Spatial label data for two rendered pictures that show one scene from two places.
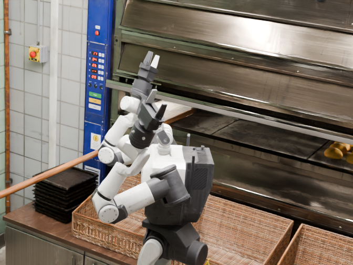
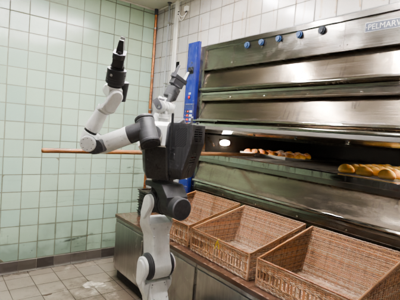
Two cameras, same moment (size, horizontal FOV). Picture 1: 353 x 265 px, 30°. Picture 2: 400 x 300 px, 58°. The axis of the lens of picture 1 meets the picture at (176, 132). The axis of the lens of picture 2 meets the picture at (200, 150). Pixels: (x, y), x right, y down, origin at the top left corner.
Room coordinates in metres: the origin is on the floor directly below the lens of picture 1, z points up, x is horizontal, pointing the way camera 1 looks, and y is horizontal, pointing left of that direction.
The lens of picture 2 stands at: (0.96, -0.94, 1.37)
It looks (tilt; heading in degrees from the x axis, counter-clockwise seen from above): 3 degrees down; 24
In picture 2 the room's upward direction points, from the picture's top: 4 degrees clockwise
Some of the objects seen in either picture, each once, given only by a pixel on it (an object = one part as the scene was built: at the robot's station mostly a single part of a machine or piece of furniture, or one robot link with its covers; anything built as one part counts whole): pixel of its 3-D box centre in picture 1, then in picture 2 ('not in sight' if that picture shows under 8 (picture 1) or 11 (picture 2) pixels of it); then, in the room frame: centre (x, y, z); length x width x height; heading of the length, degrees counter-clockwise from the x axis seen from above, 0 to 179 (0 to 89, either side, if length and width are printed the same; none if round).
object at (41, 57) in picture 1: (38, 53); not in sight; (4.07, 0.91, 1.46); 0.10 x 0.07 x 0.10; 62
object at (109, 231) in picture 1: (135, 213); (191, 215); (3.44, 0.20, 0.72); 0.56 x 0.49 x 0.28; 63
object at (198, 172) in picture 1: (175, 182); (171, 147); (2.65, -0.01, 1.27); 0.34 x 0.30 x 0.36; 5
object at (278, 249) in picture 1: (227, 243); (246, 237); (3.16, -0.32, 0.72); 0.56 x 0.49 x 0.28; 61
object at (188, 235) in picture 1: (175, 241); (168, 198); (2.61, -0.03, 1.00); 0.28 x 0.13 x 0.18; 62
